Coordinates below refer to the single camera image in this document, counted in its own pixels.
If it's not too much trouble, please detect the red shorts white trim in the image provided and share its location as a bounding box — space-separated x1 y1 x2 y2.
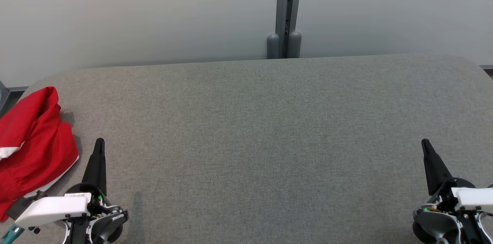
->
0 121 80 222

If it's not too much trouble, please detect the grey cylindrical post foot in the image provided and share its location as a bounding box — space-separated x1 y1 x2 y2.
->
287 31 302 58
267 34 280 60

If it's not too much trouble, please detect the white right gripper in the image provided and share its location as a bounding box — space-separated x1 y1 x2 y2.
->
421 139 493 214

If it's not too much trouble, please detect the left camera cable teal plug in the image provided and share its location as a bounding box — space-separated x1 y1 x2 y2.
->
0 224 20 244

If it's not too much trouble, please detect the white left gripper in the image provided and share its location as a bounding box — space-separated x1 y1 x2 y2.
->
15 138 129 229

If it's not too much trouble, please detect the grey metal partition post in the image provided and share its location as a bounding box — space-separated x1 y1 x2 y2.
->
275 0 304 59

